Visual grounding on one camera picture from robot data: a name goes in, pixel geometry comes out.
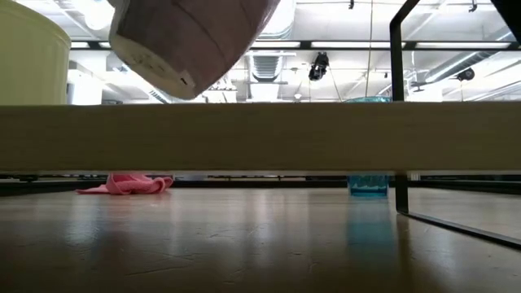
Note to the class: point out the pale yellow cup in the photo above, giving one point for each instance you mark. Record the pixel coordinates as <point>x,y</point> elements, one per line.
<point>30,61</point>

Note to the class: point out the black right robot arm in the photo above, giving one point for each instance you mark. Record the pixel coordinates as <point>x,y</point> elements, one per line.
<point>509,16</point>

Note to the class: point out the light wooden shelf board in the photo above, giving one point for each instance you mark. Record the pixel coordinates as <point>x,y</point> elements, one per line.
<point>260,136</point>

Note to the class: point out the ceiling air vent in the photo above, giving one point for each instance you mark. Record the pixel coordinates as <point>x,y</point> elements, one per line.
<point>265,67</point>

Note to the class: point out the black ceiling spotlight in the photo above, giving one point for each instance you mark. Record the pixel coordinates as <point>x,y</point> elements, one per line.
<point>318,66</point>
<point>465,74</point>

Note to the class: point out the blue glass cup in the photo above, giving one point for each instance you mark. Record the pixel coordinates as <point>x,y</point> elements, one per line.
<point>368,186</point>

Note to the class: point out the pink cloth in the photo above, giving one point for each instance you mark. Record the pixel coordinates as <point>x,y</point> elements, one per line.
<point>130,184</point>

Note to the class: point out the black ceiling track beam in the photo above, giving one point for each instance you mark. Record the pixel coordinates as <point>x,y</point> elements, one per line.
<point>366,45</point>

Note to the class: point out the black metal shelf frame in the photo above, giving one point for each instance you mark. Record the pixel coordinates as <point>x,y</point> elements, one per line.
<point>395,61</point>

